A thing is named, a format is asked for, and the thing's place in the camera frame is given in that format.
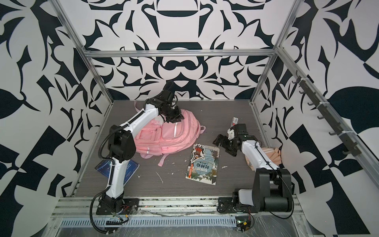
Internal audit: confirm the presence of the pink student backpack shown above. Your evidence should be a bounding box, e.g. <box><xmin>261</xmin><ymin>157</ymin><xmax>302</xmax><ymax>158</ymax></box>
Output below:
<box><xmin>134</xmin><ymin>109</ymin><xmax>206</xmax><ymax>167</ymax></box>

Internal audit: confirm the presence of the illustrated Chinese story book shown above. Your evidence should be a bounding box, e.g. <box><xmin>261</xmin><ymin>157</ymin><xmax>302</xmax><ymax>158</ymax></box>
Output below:
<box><xmin>185</xmin><ymin>144</ymin><xmax>220</xmax><ymax>186</ymax></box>

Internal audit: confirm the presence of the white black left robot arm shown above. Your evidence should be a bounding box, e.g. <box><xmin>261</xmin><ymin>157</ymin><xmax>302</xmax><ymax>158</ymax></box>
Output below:
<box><xmin>98</xmin><ymin>82</ymin><xmax>184</xmax><ymax>214</ymax></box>

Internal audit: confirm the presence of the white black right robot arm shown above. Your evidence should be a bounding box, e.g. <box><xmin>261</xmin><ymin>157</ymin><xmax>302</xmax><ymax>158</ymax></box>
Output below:
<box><xmin>213</xmin><ymin>123</ymin><xmax>295</xmax><ymax>214</ymax></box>

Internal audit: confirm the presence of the peach pencil pouch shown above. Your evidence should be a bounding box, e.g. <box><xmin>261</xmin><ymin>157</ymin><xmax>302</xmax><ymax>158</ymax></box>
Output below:
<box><xmin>245</xmin><ymin>148</ymin><xmax>282</xmax><ymax>171</ymax></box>

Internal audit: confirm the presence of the blue Little Prince book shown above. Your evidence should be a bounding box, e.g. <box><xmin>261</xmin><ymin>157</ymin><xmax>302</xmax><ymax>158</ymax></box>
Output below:
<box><xmin>95</xmin><ymin>160</ymin><xmax>140</xmax><ymax>186</ymax></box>

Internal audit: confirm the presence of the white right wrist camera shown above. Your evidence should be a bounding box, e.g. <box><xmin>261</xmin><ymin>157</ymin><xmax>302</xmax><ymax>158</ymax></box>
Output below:
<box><xmin>227</xmin><ymin>128</ymin><xmax>235</xmax><ymax>140</ymax></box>

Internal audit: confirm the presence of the black wall hook rail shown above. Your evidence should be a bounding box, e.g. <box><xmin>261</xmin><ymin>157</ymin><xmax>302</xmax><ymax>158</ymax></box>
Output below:
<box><xmin>294</xmin><ymin>71</ymin><xmax>362</xmax><ymax>157</ymax></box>

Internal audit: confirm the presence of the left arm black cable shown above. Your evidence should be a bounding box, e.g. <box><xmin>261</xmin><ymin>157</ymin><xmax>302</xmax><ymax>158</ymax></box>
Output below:
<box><xmin>88</xmin><ymin>186</ymin><xmax>129</xmax><ymax>235</ymax></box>

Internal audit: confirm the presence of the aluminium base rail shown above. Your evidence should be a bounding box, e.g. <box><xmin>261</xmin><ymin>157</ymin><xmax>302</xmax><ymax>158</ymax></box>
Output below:
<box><xmin>47</xmin><ymin>196</ymin><xmax>308</xmax><ymax>231</ymax></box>

